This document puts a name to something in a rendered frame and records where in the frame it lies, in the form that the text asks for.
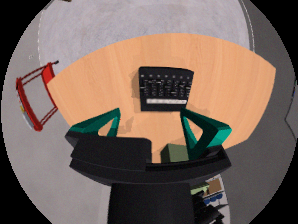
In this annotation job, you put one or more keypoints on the black control desk with knobs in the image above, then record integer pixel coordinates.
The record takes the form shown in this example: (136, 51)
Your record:
(155, 96)

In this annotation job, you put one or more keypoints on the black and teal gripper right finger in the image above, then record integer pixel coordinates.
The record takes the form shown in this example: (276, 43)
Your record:
(214, 132)

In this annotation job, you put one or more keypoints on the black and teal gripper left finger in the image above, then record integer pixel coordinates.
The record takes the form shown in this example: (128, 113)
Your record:
(92, 125)

